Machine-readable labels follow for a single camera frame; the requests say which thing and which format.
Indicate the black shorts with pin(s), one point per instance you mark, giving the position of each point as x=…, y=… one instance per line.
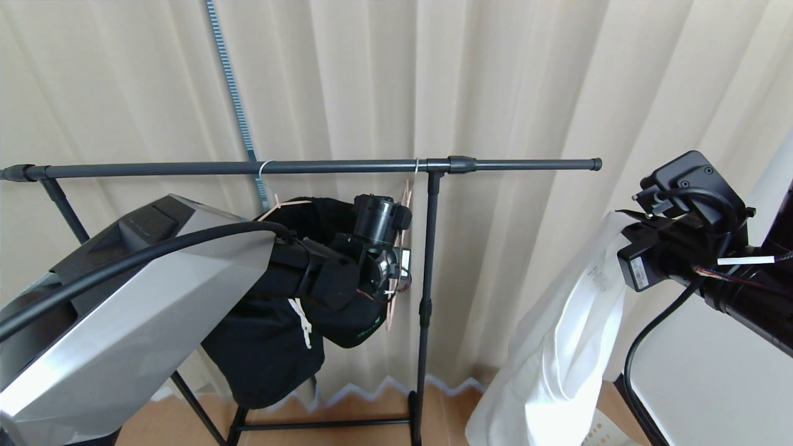
x=260, y=353

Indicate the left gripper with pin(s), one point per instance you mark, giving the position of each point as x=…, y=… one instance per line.
x=390, y=266

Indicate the white laundry basket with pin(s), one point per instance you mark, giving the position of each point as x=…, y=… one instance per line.
x=610, y=430

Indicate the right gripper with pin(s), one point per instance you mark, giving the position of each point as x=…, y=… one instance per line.
x=743, y=291

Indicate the beige curtain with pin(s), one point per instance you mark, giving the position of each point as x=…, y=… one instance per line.
x=372, y=74

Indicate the black clothes rack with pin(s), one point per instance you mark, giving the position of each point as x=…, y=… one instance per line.
x=186, y=167

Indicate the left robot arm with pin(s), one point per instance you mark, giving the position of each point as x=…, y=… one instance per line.
x=124, y=334

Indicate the pink clothes hanger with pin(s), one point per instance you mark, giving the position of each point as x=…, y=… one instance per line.
x=261, y=170
x=390, y=313

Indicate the white garment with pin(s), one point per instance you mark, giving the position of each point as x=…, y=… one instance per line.
x=557, y=359

